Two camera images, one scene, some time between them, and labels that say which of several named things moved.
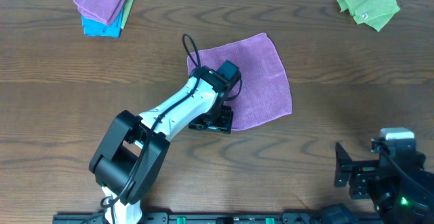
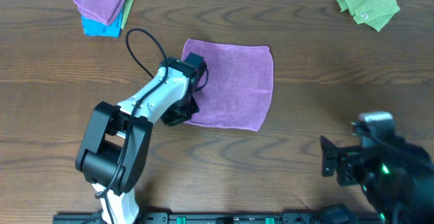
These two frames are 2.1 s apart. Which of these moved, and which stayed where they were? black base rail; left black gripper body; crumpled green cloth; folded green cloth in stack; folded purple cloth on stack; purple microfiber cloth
Moved: left black gripper body; purple microfiber cloth
Stayed: folded purple cloth on stack; folded green cloth in stack; black base rail; crumpled green cloth
